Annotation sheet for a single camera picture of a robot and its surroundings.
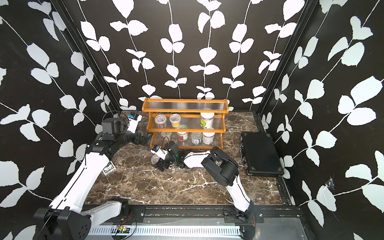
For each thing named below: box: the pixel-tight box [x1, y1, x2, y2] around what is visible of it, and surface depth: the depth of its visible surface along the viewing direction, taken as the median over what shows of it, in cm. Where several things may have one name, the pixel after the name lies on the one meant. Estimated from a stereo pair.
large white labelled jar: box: [202, 132, 216, 145], surface depth 95 cm
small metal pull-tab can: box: [190, 132, 203, 145], surface depth 100 cm
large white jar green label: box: [200, 112, 215, 129], surface depth 88 cm
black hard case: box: [240, 131, 284, 177], surface depth 95 cm
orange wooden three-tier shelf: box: [141, 97, 229, 150], surface depth 100 cm
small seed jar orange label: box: [161, 132, 172, 142], surface depth 100 cm
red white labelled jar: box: [176, 131, 188, 142], surface depth 100 cm
